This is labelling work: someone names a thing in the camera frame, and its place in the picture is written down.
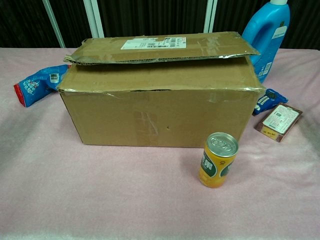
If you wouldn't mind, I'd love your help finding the brown cardboard shipping box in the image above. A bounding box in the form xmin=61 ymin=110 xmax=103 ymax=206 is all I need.
xmin=56 ymin=31 xmax=266 ymax=148

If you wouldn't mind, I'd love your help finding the yellow drink can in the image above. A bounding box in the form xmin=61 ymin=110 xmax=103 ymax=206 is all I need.
xmin=198 ymin=132 xmax=239 ymax=189

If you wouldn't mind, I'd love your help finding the pink fleece tablecloth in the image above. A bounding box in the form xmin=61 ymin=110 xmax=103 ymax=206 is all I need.
xmin=0 ymin=47 xmax=320 ymax=240

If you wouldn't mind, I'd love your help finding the black pleated curtain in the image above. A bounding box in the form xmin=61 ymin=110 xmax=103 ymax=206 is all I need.
xmin=0 ymin=0 xmax=320 ymax=51

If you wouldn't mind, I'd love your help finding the small blue snack packet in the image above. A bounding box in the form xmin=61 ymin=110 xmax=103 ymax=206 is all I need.
xmin=252 ymin=88 xmax=289 ymax=116

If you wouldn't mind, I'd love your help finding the small brown carton with label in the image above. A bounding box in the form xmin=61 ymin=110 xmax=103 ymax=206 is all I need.
xmin=254 ymin=102 xmax=304 ymax=143

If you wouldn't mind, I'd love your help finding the blue and red snack bag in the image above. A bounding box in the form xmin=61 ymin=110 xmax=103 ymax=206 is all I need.
xmin=13 ymin=64 xmax=70 ymax=108

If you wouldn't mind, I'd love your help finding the blue laundry detergent bottle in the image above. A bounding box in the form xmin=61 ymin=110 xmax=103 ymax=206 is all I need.
xmin=241 ymin=0 xmax=292 ymax=84

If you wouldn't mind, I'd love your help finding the white double frame post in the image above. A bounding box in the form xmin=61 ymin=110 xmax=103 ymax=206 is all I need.
xmin=203 ymin=0 xmax=218 ymax=33

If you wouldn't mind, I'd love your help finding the wide white frame post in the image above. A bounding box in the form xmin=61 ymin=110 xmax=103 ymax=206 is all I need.
xmin=83 ymin=0 xmax=105 ymax=39

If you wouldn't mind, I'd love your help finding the thin white frame post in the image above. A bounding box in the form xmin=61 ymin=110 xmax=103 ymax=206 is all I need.
xmin=42 ymin=0 xmax=66 ymax=48

